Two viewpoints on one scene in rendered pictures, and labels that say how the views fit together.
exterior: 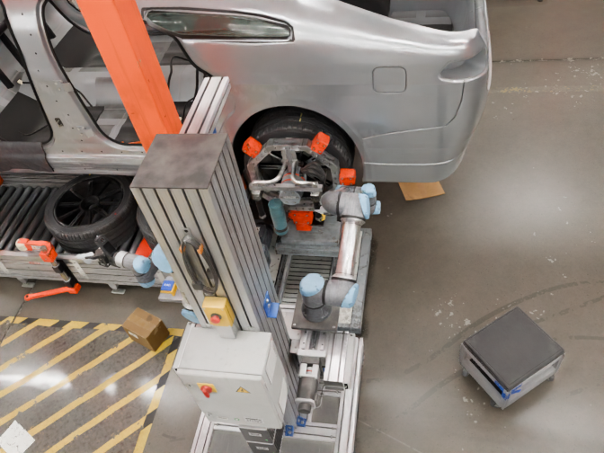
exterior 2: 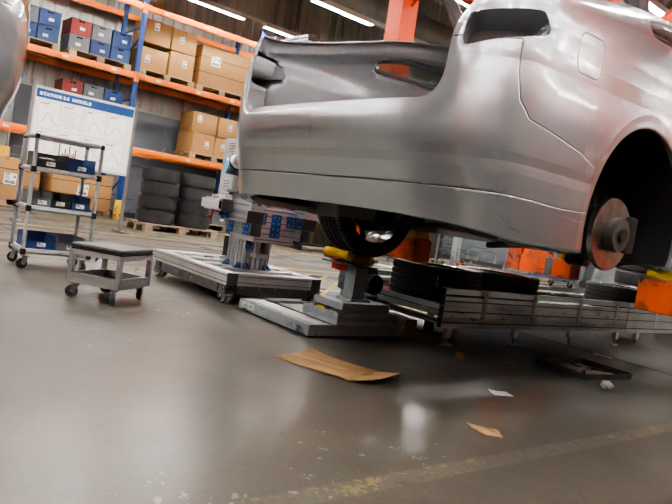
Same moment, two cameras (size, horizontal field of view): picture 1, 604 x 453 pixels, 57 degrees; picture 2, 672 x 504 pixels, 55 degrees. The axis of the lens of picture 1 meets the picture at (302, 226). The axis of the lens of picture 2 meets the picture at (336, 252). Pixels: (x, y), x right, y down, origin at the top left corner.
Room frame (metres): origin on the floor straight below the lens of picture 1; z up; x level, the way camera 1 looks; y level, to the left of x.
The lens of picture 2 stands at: (4.71, -3.66, 0.73)
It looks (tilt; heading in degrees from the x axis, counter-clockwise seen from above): 3 degrees down; 123
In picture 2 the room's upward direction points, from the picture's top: 9 degrees clockwise
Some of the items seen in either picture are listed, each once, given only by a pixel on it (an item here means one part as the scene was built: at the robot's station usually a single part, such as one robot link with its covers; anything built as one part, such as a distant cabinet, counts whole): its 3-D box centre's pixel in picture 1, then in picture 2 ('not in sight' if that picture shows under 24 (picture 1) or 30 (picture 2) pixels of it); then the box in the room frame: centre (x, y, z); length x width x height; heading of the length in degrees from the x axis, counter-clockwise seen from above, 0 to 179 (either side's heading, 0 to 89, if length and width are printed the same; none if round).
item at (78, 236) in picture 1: (94, 211); (495, 286); (3.01, 1.46, 0.39); 0.66 x 0.66 x 0.24
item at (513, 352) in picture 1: (509, 360); (110, 271); (1.35, -0.98, 0.17); 0.43 x 0.36 x 0.34; 112
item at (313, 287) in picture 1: (314, 289); not in sight; (1.51, 0.00, 0.98); 0.13 x 0.12 x 0.14; 66
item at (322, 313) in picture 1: (315, 303); not in sight; (1.51, 0.01, 0.87); 0.15 x 0.15 x 0.10
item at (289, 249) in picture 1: (314, 233); (349, 314); (2.60, -0.08, 0.13); 0.50 x 0.36 x 0.10; 71
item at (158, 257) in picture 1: (185, 280); not in sight; (1.55, 0.55, 1.19); 0.15 x 0.12 x 0.55; 148
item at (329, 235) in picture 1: (310, 215); (354, 285); (2.60, -0.07, 0.32); 0.40 x 0.30 x 0.28; 71
